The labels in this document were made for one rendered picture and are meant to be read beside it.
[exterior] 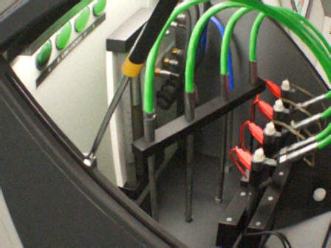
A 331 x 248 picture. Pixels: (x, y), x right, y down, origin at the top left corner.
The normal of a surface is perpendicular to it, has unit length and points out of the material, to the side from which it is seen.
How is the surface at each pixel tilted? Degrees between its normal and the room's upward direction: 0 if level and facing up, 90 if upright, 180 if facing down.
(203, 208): 0
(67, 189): 90
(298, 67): 90
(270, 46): 90
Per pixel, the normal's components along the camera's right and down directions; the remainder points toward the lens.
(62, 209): -0.39, 0.56
